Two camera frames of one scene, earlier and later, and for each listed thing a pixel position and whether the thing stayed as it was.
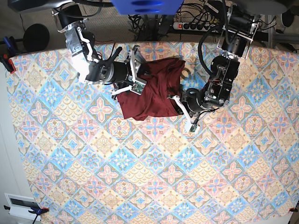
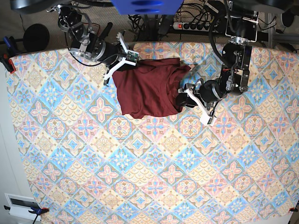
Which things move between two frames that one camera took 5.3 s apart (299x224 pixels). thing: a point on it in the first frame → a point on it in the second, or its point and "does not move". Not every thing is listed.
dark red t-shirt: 163,76 does not move
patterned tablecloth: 86,163 does not move
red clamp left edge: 5,60 does not move
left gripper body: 133,64 → 124,50
